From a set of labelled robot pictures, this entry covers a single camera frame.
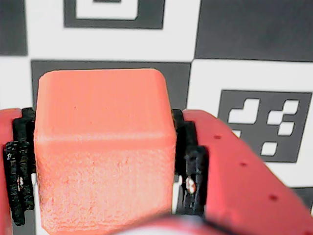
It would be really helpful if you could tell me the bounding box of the black white marker mat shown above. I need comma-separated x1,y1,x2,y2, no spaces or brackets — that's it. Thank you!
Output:
0,0,313,235

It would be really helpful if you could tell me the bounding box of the orange cube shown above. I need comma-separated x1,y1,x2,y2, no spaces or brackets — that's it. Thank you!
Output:
33,68,177,233

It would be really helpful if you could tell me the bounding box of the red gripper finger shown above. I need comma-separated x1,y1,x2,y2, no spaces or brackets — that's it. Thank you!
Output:
171,109,313,235
0,107,37,235

